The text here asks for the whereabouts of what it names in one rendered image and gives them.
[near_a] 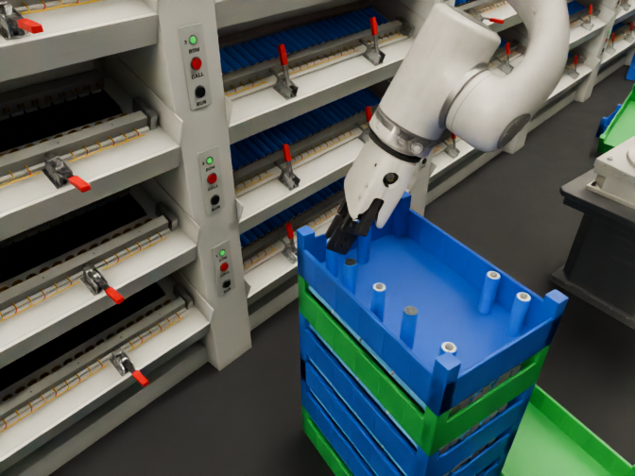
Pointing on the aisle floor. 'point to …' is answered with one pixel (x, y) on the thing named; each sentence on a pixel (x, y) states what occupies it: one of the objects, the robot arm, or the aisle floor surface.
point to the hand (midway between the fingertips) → (341, 234)
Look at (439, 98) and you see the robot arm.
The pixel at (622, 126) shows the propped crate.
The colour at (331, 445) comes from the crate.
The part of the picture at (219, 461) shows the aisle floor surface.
